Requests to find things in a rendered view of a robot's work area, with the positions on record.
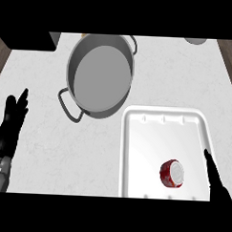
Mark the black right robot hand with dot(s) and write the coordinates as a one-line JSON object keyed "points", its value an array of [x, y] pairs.
{"points": [[216, 182]]}

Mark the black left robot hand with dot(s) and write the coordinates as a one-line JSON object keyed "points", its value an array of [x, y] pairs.
{"points": [[8, 132]]}

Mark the red can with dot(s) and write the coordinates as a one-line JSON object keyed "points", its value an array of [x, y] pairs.
{"points": [[171, 173]]}

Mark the white plastic tray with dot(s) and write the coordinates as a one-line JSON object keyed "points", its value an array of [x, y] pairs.
{"points": [[145, 148]]}

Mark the grey metal pot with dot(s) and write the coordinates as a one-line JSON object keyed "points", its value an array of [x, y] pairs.
{"points": [[100, 77]]}

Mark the black appliance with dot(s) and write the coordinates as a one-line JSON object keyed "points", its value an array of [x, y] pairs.
{"points": [[27, 39]]}

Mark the pale grey round object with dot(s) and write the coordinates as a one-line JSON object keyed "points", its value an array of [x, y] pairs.
{"points": [[195, 41]]}

